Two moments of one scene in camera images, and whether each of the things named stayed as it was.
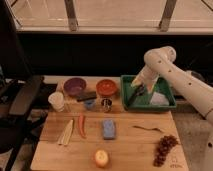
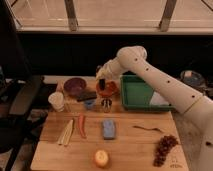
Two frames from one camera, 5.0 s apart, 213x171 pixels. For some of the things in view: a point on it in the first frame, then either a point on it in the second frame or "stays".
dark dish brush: (139, 91) to (102, 84)
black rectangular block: (86, 96) stays
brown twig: (148, 129) stays
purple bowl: (74, 86) stays
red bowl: (106, 87) stays
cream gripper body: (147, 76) to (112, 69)
